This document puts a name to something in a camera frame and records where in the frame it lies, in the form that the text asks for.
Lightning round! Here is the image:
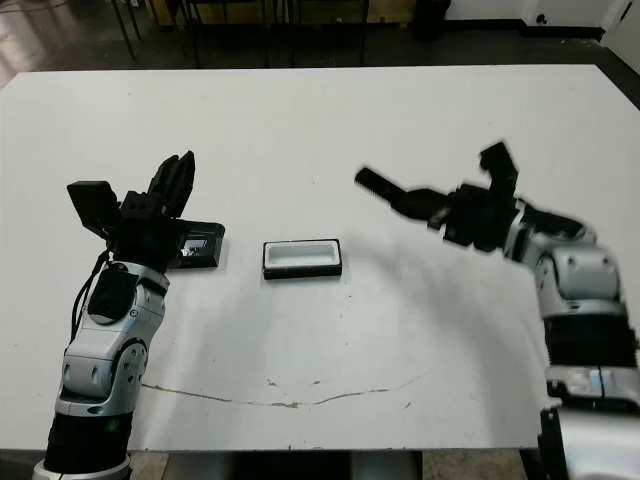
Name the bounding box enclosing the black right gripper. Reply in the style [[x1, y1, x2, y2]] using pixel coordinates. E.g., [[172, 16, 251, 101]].
[[389, 183, 521, 254]]

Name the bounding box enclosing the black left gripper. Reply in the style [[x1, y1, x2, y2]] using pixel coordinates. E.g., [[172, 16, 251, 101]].
[[102, 149, 197, 274]]

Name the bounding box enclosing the black camera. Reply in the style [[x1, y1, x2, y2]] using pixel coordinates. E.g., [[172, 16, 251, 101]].
[[354, 167, 404, 209]]

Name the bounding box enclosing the black box lid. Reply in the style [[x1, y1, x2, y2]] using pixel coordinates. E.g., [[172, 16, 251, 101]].
[[172, 219, 226, 271]]

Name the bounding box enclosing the black box white foam insert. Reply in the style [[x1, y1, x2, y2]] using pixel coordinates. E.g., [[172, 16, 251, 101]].
[[262, 238, 344, 281]]

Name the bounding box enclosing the slanted black metal leg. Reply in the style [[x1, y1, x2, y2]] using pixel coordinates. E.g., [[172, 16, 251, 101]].
[[113, 0, 137, 61]]

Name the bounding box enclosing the black waste bin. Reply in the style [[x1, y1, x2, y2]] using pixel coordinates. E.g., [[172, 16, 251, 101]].
[[413, 0, 454, 42]]

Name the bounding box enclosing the white cabinet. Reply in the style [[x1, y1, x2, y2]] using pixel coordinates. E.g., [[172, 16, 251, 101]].
[[599, 0, 640, 71]]

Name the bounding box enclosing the grey black robot lower body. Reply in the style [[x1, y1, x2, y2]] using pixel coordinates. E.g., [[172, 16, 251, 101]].
[[227, 452, 421, 480]]

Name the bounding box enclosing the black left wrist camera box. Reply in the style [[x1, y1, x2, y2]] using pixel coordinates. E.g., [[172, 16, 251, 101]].
[[66, 180, 123, 237]]

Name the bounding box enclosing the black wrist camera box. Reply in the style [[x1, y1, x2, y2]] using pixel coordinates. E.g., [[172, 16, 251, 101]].
[[478, 141, 521, 194], [66, 180, 123, 237]]

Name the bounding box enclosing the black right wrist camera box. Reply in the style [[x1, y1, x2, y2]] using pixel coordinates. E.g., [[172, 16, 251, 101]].
[[478, 141, 521, 194]]

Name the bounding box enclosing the black metal frame furniture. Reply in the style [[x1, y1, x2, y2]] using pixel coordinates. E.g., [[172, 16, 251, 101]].
[[179, 0, 371, 69]]

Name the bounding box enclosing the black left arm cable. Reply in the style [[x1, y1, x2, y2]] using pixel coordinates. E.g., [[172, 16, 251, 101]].
[[69, 249, 114, 341]]

